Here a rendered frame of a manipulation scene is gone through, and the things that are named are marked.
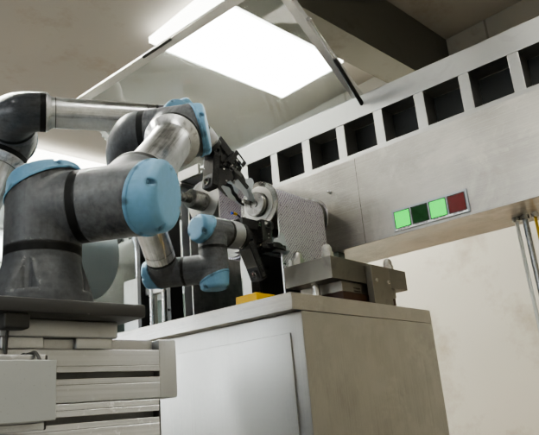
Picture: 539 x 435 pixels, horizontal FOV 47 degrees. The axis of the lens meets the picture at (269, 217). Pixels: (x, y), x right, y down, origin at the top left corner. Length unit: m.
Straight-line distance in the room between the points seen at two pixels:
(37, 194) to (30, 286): 0.14
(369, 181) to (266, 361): 0.83
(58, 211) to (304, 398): 0.70
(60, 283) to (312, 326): 0.67
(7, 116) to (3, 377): 0.93
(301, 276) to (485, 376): 2.56
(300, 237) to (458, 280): 2.42
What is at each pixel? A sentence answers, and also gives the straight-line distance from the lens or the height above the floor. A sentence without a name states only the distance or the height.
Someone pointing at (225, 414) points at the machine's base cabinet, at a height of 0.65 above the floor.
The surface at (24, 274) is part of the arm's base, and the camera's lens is 0.97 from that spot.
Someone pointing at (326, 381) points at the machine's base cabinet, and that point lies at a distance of 1.45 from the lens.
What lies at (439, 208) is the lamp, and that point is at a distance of 1.93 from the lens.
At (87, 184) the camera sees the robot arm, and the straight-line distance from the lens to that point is 0.97.
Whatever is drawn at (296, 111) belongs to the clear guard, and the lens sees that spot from 2.33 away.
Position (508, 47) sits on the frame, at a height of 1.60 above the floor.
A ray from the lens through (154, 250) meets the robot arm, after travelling 1.54.
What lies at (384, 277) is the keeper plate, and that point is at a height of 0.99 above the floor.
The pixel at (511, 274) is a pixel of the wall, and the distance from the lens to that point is 4.07.
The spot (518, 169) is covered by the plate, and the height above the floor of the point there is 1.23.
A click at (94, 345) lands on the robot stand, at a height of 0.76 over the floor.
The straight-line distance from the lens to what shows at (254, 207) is 1.88.
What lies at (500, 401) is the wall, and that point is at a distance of 4.10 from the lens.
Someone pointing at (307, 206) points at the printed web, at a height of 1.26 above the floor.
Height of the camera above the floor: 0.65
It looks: 17 degrees up
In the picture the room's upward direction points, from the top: 5 degrees counter-clockwise
